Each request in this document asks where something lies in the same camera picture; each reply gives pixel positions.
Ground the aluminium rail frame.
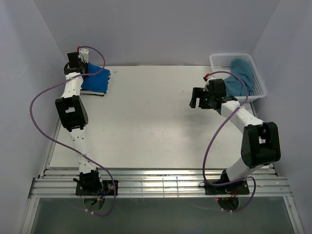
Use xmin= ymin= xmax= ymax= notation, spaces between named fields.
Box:
xmin=29 ymin=167 xmax=292 ymax=198

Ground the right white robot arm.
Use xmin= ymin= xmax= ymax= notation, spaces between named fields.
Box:
xmin=190 ymin=79 xmax=281 ymax=194

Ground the black white striped tank top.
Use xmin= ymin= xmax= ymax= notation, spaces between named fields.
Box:
xmin=79 ymin=70 xmax=112 ymax=97

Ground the teal tank top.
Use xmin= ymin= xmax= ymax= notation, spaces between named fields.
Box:
xmin=224 ymin=58 xmax=254 ymax=97

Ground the white plastic basket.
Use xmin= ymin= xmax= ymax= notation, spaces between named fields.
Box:
xmin=209 ymin=53 xmax=267 ymax=102

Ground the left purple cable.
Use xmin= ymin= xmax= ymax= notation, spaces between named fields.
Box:
xmin=29 ymin=45 xmax=117 ymax=217

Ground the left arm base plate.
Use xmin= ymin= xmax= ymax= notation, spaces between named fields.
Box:
xmin=75 ymin=180 xmax=114 ymax=196

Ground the blue tank top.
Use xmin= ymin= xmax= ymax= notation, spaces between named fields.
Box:
xmin=81 ymin=62 xmax=112 ymax=94

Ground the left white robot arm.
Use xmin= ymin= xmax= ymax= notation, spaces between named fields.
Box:
xmin=55 ymin=47 xmax=103 ymax=195

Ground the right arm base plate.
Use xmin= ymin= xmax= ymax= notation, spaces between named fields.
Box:
xmin=198 ymin=180 xmax=250 ymax=195

